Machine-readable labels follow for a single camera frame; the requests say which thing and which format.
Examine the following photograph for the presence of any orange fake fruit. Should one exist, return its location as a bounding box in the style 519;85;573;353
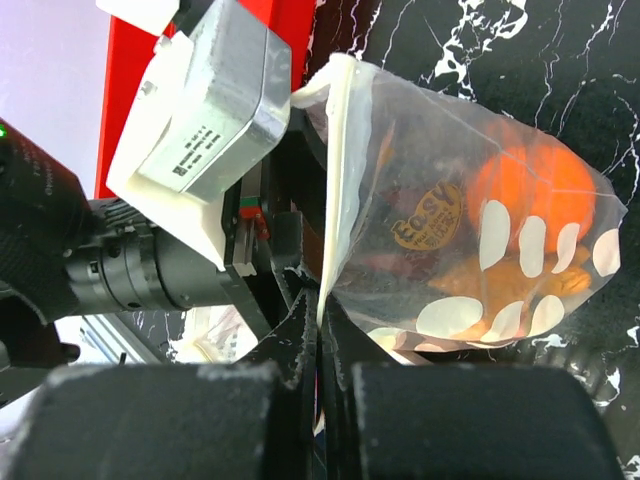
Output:
466;144;596;253

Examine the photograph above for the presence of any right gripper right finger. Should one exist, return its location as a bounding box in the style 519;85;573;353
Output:
320;300;622;479

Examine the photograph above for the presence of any clear zip top bag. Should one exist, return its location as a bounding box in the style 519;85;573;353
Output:
292;53;627;352

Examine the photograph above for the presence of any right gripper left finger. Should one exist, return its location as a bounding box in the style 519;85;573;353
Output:
6;289;317;479

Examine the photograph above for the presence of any yellow walnut fake food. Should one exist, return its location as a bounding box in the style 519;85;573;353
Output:
538;245;592;298

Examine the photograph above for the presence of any red plastic bin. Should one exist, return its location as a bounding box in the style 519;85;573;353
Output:
94;0;316;199

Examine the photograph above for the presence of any aluminium frame rail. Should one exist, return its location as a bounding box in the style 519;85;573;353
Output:
80;314;169;365

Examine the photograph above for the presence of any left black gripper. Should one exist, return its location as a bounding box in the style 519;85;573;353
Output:
64;149;331;346

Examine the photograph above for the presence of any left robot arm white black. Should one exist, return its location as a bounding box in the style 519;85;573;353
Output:
1;113;325;404

